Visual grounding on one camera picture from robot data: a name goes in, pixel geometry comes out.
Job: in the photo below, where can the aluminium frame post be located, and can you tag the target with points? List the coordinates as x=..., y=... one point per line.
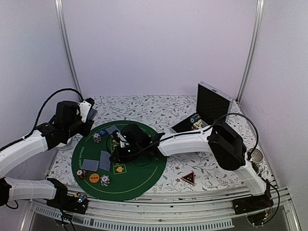
x=64, y=36
x=252, y=48

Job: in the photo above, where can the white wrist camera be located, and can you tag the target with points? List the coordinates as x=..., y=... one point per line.
x=84, y=108
x=120, y=139

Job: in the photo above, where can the blue backed cards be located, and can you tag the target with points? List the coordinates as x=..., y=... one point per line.
x=91, y=114

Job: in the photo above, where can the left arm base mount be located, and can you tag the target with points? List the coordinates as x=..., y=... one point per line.
x=77, y=203

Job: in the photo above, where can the dealt cards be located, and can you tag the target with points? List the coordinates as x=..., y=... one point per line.
x=90, y=165

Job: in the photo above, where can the boxed card deck in case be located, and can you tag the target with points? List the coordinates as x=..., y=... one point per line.
x=199, y=125

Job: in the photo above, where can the right aluminium frame post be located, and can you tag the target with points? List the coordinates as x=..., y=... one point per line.
x=252, y=48

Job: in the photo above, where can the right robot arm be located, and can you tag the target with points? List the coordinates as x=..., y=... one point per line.
x=220, y=139

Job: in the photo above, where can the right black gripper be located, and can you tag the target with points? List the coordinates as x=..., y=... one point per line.
x=119, y=159

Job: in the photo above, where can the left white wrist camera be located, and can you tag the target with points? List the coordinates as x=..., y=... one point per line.
x=84, y=108

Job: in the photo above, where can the blue small blind button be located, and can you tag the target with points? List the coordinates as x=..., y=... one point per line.
x=102, y=132

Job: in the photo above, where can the aluminium poker chip case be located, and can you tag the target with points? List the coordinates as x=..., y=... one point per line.
x=211, y=105

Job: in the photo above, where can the striped ceramic mug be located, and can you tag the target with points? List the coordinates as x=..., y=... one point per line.
x=255, y=156

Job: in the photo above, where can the left aluminium frame post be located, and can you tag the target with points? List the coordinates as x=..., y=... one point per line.
x=64, y=36

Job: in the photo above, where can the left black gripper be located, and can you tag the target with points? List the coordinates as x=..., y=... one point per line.
x=85, y=131

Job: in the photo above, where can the orange big blind button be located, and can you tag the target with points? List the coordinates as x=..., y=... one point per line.
x=94, y=178

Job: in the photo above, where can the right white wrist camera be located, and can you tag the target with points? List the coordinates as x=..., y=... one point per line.
x=120, y=139

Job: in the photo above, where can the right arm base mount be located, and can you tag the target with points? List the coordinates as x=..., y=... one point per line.
x=252, y=203

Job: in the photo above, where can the row of poker chips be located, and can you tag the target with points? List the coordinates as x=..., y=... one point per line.
x=194, y=118

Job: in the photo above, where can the round green poker mat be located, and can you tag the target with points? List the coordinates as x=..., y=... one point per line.
x=128, y=180

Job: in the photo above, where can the red black triangular button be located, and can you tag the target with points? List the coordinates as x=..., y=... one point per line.
x=189, y=178

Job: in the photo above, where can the dark red chip stack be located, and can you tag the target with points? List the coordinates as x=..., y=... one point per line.
x=81, y=174

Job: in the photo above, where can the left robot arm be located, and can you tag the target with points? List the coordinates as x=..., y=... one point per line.
x=71, y=118

